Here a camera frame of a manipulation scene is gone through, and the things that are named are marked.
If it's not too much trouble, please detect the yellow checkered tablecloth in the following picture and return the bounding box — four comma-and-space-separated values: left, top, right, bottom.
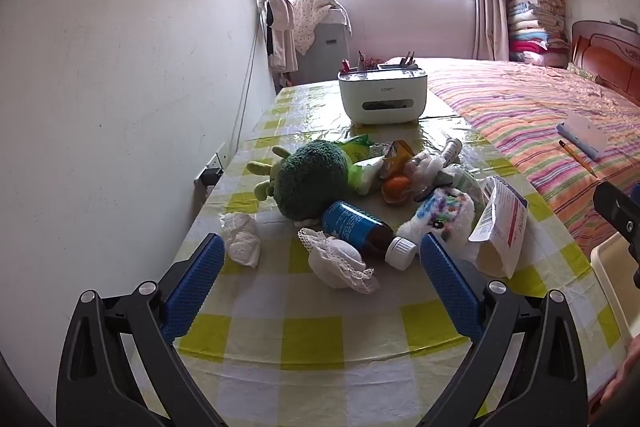
170, 79, 631, 427

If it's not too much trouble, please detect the stack of folded quilts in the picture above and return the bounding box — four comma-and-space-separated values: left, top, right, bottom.
505, 0, 571, 68

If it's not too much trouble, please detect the beige hanging garment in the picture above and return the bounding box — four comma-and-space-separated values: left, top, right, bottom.
265, 0, 299, 72

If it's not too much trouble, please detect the yellow pencil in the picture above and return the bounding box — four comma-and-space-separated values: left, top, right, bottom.
558, 139, 598, 178

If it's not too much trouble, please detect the white and green tissue pack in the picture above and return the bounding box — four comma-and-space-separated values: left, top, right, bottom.
348, 156, 386, 195

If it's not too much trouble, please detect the white wall socket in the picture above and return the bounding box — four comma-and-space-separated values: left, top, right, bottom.
194, 142, 231, 202

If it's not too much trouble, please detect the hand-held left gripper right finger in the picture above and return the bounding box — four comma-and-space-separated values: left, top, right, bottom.
410, 232, 587, 427

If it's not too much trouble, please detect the wooden headboard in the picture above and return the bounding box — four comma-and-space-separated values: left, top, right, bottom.
570, 21, 640, 105

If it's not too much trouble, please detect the striped bed blanket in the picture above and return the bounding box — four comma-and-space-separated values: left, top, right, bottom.
380, 57, 640, 258

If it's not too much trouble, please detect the brown bottle with white cap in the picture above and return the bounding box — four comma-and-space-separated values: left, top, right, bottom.
321, 201, 418, 270

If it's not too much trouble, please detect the white plastic bag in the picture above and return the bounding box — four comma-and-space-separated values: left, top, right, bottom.
410, 152, 446, 192

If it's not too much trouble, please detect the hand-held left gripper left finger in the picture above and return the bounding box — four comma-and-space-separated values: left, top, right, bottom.
56, 233, 226, 427

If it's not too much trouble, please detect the cream plastic bin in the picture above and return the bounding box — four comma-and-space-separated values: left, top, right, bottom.
590, 239, 640, 350

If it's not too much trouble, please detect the green broccoli plush toy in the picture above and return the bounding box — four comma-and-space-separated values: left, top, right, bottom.
246, 141, 351, 223

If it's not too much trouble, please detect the white desktop organizer box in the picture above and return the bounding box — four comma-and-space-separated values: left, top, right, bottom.
337, 68, 431, 125

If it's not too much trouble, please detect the green and white packet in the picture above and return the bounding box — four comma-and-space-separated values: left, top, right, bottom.
440, 167, 483, 204

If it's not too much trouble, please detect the white tissue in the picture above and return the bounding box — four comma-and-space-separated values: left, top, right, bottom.
219, 212, 262, 269

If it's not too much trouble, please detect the grey cabinet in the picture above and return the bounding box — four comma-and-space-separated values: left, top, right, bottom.
297, 19, 351, 85

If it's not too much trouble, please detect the small clear tube bottle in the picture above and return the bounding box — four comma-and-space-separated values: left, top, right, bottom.
440, 138, 462, 168

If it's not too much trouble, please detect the floral pillow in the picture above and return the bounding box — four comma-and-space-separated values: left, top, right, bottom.
567, 63, 599, 81

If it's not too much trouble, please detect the wall cable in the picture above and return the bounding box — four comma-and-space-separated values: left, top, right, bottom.
232, 0, 262, 158

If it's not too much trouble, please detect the fluffy white colourful plush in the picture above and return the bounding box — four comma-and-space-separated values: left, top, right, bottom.
400, 187, 475, 253

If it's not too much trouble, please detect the white paper medicine bag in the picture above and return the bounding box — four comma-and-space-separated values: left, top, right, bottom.
468, 177, 529, 279

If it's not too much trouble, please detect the orange peel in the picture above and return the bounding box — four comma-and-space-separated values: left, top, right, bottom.
382, 175, 412, 205

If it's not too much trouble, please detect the beige curtain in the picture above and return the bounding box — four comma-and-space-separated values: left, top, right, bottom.
472, 0, 511, 62

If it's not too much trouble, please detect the person's right forearm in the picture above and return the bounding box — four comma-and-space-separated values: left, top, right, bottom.
600, 342, 640, 423

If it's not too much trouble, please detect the white notebook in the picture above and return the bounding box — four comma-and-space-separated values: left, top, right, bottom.
556, 109, 612, 162

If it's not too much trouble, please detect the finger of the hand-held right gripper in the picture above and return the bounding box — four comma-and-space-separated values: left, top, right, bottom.
594, 181, 640, 288

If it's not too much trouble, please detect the white lace sock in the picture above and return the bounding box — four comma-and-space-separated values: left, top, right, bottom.
298, 228, 380, 294

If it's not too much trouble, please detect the yellow wrapper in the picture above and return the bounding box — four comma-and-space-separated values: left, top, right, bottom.
382, 140, 415, 180

